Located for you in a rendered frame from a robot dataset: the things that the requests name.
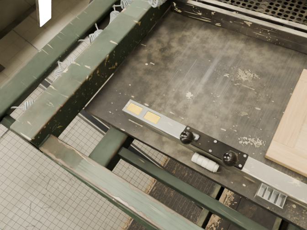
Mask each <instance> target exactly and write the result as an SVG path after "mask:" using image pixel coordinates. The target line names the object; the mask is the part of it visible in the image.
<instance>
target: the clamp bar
mask: <svg viewBox="0 0 307 230"><path fill-rule="evenodd" d="M170 1H171V12H174V13H177V14H181V15H184V16H187V17H190V18H193V19H197V20H200V21H203V22H206V23H210V24H213V25H216V26H219V27H222V28H226V29H229V30H231V31H235V32H238V33H242V34H245V35H247V36H251V37H254V38H258V39H260V40H263V41H267V42H270V43H273V44H276V45H280V46H283V47H286V48H289V49H292V50H296V51H299V52H302V53H305V54H307V26H306V25H302V24H298V23H295V22H292V21H287V20H284V19H280V18H277V17H273V16H269V15H266V14H262V13H259V12H255V11H252V10H247V9H244V8H241V7H237V6H233V5H230V4H226V3H222V2H219V1H216V0H170Z"/></svg>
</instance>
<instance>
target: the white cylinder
mask: <svg viewBox="0 0 307 230"><path fill-rule="evenodd" d="M191 161H193V162H194V163H197V164H198V165H201V166H202V167H204V168H206V169H208V170H209V171H211V172H212V171H213V172H216V171H217V170H218V167H219V165H218V164H217V163H216V162H214V161H212V160H210V159H208V158H206V157H204V156H202V155H200V154H198V153H197V152H195V153H194V155H193V157H192V159H191Z"/></svg>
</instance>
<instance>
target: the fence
mask: <svg viewBox="0 0 307 230"><path fill-rule="evenodd" d="M130 103H133V104H135V105H137V106H139V107H141V108H143V109H142V111H141V112H140V113H139V115H137V114H135V113H133V112H131V111H129V110H127V107H128V106H129V105H130ZM122 111H123V113H124V116H126V117H128V118H130V119H132V120H133V121H135V122H137V123H139V124H141V125H143V126H145V127H147V128H149V129H151V130H153V131H155V132H157V133H159V134H161V135H163V136H165V137H167V138H169V139H171V140H173V141H175V142H176V143H178V144H180V145H182V146H184V147H186V148H188V149H190V150H192V151H194V152H197V153H198V154H200V155H202V156H204V157H206V158H208V159H210V160H212V161H214V162H216V163H217V164H219V165H221V166H223V167H225V168H227V169H229V170H231V171H233V172H234V173H236V174H238V175H240V176H242V177H244V178H246V179H248V180H250V181H252V182H254V183H256V184H258V185H260V184H261V183H263V184H265V185H267V186H269V187H271V188H273V189H275V190H277V191H279V192H281V193H283V194H285V195H287V198H286V199H287V200H289V201H291V202H293V203H295V204H297V205H299V206H301V207H303V208H305V209H306V210H307V184H305V183H303V182H301V181H299V180H297V179H294V178H292V177H290V176H288V175H286V174H284V173H282V172H280V171H278V170H276V169H274V168H272V167H270V166H267V165H265V164H263V163H261V162H259V161H257V160H255V159H253V158H251V157H248V158H247V160H246V163H245V165H244V167H243V169H242V170H240V169H238V168H236V167H234V166H232V167H228V166H226V165H225V164H224V163H223V162H222V160H220V159H218V158H216V157H214V156H212V155H210V154H208V153H206V152H204V151H203V150H201V149H199V148H197V147H195V146H193V145H191V144H189V145H185V144H183V143H182V142H181V141H180V134H181V132H183V130H184V129H185V127H186V126H185V125H183V124H181V123H179V122H177V121H174V120H172V119H170V118H168V117H166V116H164V115H162V114H160V113H158V112H156V111H154V110H152V109H150V108H147V107H145V106H143V105H141V104H139V103H137V102H135V101H133V100H131V99H130V100H129V102H128V103H127V104H126V105H125V107H124V108H123V109H122ZM148 111H149V112H151V113H153V114H155V115H158V116H160V117H161V118H160V119H159V121H158V122H157V124H155V123H153V122H151V121H149V120H147V119H145V118H144V116H145V115H146V113H147V112H148Z"/></svg>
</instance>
